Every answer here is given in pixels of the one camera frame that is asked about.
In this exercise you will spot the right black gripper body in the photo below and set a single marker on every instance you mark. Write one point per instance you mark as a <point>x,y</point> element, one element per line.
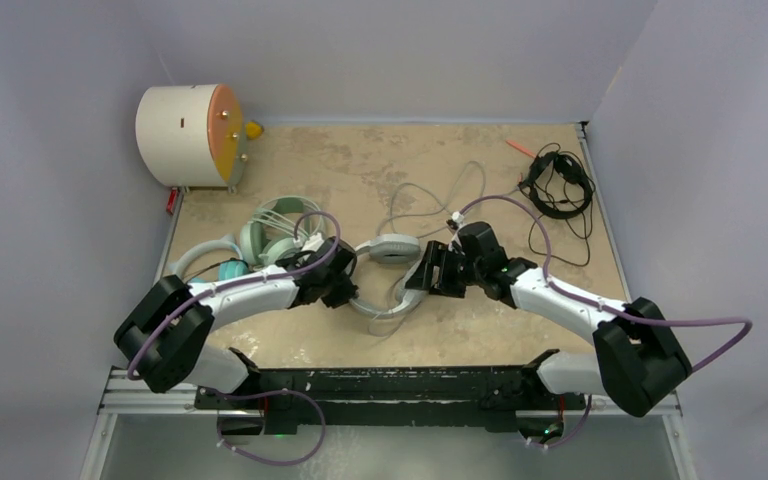
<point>455,274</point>

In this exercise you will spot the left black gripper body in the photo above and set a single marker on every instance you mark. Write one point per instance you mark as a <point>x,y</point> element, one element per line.
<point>337,289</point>

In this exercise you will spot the white grey headphones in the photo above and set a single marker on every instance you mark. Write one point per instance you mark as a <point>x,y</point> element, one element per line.
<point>392,250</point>

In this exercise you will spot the mint green headphones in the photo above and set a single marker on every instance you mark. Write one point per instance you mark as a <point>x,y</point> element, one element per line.
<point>271,233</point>

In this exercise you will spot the teal cat-ear headphones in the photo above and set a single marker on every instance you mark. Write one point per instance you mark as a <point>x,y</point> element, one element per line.
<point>231,267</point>

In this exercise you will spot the black headphones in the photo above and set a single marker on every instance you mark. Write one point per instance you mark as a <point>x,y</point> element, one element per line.
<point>558,185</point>

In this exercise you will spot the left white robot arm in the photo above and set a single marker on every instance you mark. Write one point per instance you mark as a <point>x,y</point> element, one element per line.
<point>164,338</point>

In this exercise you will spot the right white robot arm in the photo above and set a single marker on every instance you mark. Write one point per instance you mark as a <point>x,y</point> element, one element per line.
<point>637,360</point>

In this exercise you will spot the orange pencil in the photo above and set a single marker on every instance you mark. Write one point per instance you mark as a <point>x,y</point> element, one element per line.
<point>522,149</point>

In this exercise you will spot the yellow small object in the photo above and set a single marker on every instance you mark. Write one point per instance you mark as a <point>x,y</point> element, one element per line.
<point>253,130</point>

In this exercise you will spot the red clamp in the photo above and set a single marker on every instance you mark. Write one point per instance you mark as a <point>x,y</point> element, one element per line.
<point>172,200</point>

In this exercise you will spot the white cylinder drum orange lid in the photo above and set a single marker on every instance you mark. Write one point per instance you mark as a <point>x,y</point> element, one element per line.
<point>191,136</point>

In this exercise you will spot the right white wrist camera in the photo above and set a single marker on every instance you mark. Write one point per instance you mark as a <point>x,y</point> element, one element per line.
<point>456,221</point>

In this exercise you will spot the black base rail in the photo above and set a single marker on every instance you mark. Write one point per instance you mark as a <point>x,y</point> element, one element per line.
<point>496,398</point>

